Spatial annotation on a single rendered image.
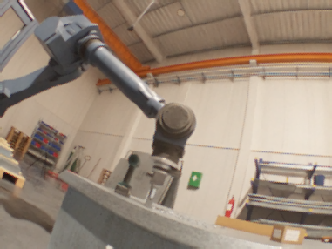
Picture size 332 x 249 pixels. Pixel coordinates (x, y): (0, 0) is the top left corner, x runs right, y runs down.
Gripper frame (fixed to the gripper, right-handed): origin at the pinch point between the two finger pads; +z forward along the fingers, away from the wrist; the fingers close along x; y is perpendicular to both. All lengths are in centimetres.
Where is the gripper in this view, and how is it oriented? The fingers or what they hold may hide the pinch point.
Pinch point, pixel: (149, 202)
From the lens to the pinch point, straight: 81.6
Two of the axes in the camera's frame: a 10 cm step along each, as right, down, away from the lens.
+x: 1.6, -3.4, -9.3
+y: -9.3, -3.6, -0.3
